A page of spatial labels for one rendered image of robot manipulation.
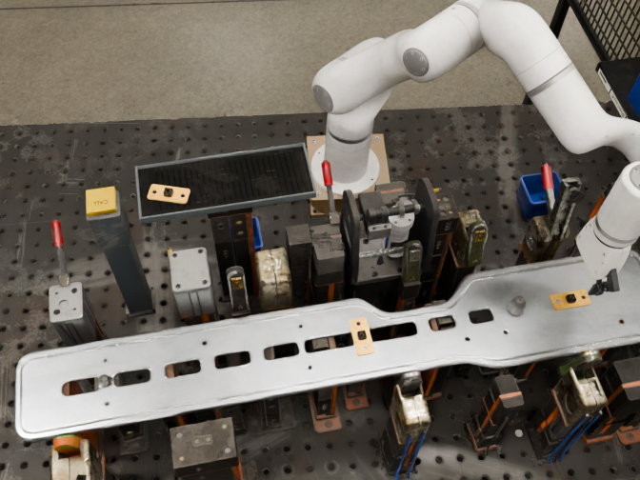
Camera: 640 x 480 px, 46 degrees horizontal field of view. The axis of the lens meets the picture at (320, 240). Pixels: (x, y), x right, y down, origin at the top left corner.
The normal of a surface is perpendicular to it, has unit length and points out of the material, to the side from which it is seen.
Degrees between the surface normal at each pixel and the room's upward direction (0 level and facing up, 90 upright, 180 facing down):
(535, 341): 0
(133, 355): 0
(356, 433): 0
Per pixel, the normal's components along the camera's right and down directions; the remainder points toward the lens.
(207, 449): 0.02, -0.54
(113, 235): 0.20, 0.83
